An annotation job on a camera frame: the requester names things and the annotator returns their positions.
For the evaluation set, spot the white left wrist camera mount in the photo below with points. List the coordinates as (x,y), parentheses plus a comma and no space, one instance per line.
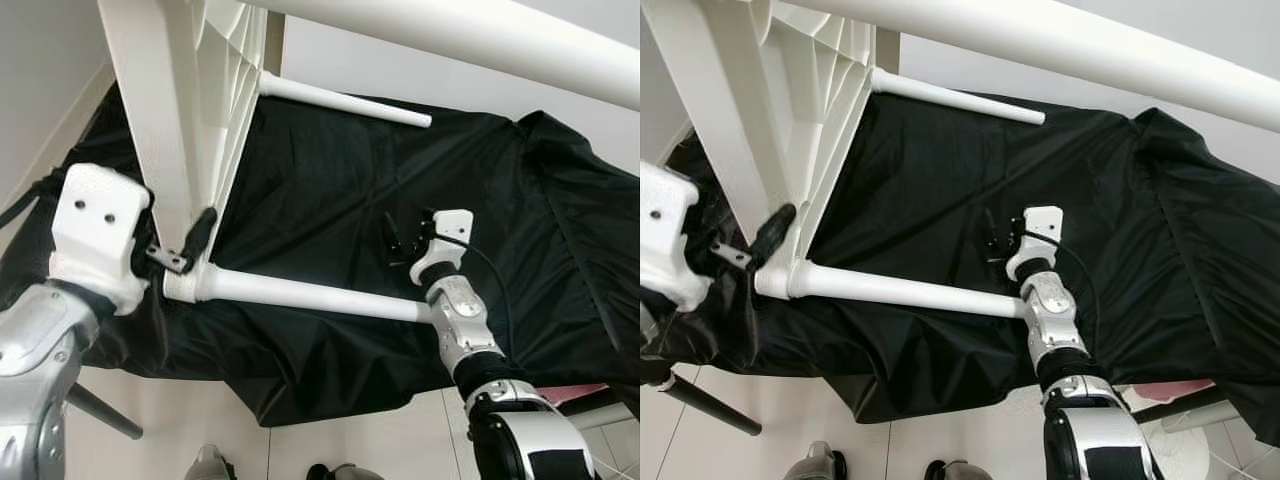
(95,230)
(665,220)

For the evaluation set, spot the black cloth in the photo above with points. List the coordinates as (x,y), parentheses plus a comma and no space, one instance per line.
(1000,180)
(400,200)

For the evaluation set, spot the white plastic table leg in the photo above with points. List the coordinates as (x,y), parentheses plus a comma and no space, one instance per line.
(300,292)
(950,97)
(340,100)
(1050,50)
(450,35)
(900,290)

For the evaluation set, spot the grey robot right foot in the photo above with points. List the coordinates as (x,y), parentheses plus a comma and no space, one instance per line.
(960,470)
(345,472)

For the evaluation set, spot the pink plastic seat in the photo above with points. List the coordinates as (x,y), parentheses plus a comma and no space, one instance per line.
(1175,390)
(580,392)

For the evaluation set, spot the grey robot left foot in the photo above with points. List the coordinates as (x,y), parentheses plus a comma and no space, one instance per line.
(208,465)
(815,463)

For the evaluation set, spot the grey robot foot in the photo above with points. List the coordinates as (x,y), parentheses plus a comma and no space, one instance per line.
(960,470)
(815,463)
(345,472)
(208,465)

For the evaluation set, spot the white plastic table top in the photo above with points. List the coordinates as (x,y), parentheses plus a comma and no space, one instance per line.
(150,100)
(740,100)

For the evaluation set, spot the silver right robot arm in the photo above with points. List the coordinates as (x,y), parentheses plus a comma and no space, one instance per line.
(1045,320)
(460,320)

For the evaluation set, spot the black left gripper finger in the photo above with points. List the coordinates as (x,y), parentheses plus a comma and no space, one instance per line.
(775,235)
(200,235)

